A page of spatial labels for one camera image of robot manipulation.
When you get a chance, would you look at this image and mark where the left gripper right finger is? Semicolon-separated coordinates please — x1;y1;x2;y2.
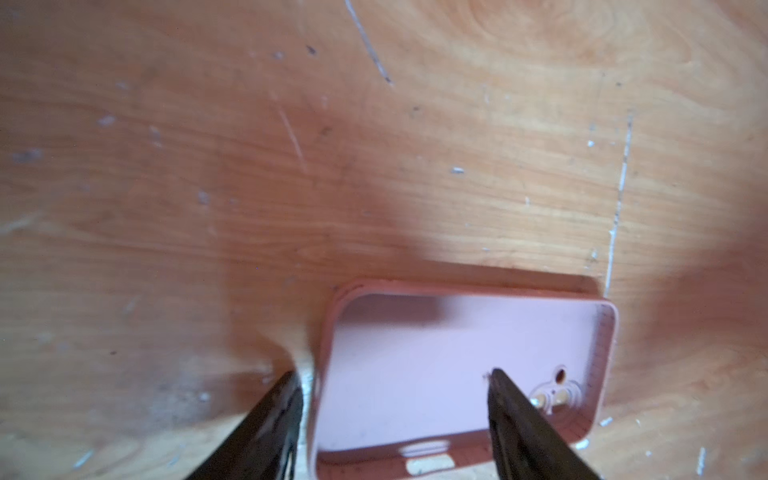
487;368;599;480

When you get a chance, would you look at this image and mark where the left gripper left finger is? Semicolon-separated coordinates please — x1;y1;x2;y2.
188;371;303;480

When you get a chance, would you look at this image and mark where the pink phone case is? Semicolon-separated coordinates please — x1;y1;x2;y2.
308;279;619;479

